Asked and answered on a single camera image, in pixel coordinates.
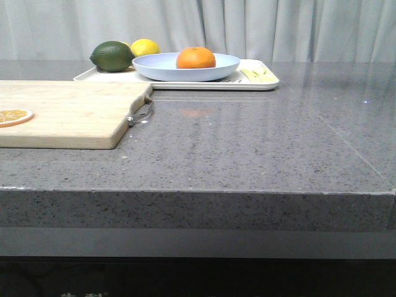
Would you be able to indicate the light blue plate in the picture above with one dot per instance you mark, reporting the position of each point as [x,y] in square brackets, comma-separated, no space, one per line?
[162,67]

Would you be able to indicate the orange fruit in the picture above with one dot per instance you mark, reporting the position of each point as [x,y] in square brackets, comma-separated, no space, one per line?
[195,58]

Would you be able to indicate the yellow lemon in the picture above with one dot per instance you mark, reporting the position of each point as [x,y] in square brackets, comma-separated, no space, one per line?
[143,47]

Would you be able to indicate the green lime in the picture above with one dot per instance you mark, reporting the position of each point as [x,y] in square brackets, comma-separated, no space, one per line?
[112,56]

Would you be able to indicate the wooden cutting board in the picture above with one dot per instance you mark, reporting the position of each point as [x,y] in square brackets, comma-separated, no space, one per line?
[71,114]

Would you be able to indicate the white curtain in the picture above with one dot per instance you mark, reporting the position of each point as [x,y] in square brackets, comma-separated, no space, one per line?
[278,31]

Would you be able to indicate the orange slice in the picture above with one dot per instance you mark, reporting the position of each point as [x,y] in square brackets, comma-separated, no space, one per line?
[14,117]

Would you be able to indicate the metal cutting board handle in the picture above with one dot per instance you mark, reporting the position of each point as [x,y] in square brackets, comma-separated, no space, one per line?
[140,109]

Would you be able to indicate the yellow-green tray handle print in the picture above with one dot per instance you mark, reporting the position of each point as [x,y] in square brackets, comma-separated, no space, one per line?
[259,74]

